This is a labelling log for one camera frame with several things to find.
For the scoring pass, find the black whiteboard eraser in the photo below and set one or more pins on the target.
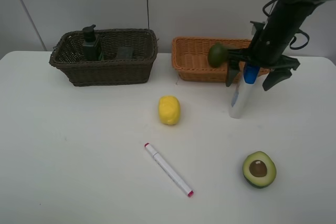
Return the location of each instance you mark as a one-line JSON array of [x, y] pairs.
[[124, 53]]

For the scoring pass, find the orange wicker basket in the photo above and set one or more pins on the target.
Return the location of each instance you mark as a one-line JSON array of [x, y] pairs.
[[189, 57]]

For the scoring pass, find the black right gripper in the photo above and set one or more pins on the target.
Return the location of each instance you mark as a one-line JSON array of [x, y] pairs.
[[266, 51]]

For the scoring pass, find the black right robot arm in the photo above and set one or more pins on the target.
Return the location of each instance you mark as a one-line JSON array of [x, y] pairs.
[[291, 10]]

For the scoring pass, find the dark brown wicker basket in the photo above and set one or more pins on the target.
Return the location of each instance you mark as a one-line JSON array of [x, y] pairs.
[[68, 57]]

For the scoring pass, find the white bottle blue cap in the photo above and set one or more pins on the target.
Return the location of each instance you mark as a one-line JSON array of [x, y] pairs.
[[243, 90]]

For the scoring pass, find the dark green pump bottle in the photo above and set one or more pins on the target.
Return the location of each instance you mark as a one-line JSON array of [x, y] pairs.
[[91, 45]]

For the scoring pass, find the yellow lemon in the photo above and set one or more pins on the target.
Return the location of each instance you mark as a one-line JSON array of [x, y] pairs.
[[169, 110]]

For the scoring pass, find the halved avocado with pit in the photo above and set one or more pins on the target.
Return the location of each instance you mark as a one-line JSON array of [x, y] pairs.
[[259, 170]]

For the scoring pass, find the white pink-tipped marker pen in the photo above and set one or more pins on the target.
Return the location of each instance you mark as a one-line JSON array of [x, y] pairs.
[[169, 170]]

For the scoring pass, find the whole green avocado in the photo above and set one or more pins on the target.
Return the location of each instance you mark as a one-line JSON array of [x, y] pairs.
[[217, 55]]

